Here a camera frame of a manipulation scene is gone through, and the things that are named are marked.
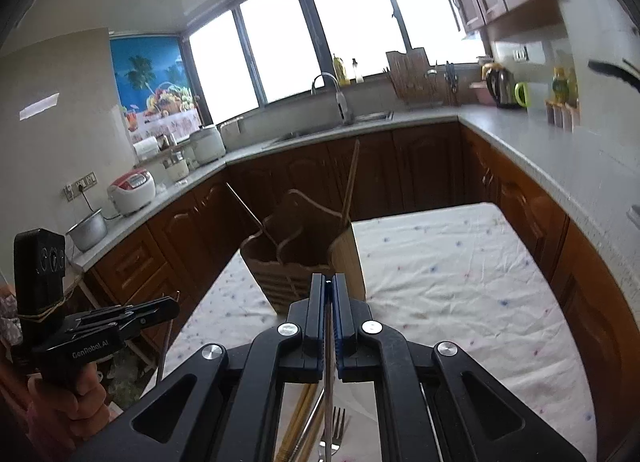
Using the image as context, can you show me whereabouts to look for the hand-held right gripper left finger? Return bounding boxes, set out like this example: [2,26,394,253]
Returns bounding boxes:
[65,273,333,462]

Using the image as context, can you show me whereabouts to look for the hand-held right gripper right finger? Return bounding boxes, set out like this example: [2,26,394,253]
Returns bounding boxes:
[334,273,588,462]

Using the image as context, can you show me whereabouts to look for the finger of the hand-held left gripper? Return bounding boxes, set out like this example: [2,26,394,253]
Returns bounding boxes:
[74,296,181,339]

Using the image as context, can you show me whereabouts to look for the wooden utensil holder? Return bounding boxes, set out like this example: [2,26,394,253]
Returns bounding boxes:
[240,189,367,315]

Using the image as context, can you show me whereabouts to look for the metal spoon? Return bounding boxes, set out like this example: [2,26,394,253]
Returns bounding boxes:
[321,309,337,462]

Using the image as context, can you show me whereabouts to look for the metal fork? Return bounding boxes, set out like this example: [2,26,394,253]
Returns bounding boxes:
[330,406,347,462]

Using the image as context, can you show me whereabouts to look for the person's left hand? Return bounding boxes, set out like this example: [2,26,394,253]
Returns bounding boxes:
[27,363,109,449]

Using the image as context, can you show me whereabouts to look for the metal cooking pot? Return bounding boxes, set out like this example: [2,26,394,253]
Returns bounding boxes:
[66,208,108,253]

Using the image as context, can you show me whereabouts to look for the white dotted tablecloth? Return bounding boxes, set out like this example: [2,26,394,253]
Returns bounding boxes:
[142,202,598,462]

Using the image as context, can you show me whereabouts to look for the red and white rice cooker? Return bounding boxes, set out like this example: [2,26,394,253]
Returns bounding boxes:
[109,168,157,217]

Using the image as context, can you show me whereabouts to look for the small white stew cooker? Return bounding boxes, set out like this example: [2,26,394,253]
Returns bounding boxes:
[164,152,191,184]

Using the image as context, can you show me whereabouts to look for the dark wooden chopstick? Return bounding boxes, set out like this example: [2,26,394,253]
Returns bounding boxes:
[345,139,362,225]

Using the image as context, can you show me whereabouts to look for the white plastic container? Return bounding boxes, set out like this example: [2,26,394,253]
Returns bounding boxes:
[134,136,160,160]

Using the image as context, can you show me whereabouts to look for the large white rice cooker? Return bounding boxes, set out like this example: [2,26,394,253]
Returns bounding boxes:
[189,124,227,166]

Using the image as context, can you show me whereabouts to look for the wooden base cabinets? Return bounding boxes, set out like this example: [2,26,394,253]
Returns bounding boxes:
[82,121,640,460]

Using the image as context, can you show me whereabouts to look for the steel sink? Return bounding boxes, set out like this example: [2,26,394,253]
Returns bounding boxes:
[265,111,396,145]

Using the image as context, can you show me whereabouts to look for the chrome faucet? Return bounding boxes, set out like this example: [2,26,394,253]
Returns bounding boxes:
[311,73,353,125]

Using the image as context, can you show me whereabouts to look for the yellow dish soap bottle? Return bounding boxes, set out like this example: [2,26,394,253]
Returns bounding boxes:
[332,53,351,88]

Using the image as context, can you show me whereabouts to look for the knife holder with knives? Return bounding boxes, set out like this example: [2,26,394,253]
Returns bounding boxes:
[444,61,461,108]

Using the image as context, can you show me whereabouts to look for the grey kitchen countertop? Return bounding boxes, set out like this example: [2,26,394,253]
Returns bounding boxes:
[65,104,640,303]

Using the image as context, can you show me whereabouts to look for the steel electric kettle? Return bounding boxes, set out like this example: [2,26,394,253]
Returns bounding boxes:
[484,66,518,110]

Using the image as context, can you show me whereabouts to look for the kitchen window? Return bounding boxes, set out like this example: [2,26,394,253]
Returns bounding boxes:
[187,0,488,125]

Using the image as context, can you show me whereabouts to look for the yellow cooking oil bottle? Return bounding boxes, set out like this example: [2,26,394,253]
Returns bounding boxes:
[551,66,578,105]

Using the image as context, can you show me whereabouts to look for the wall outlet strip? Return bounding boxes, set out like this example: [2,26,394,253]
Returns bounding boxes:
[64,171,97,200]

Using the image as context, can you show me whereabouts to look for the tropical fruit wall poster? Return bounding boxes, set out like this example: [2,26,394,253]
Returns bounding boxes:
[109,36,201,143]

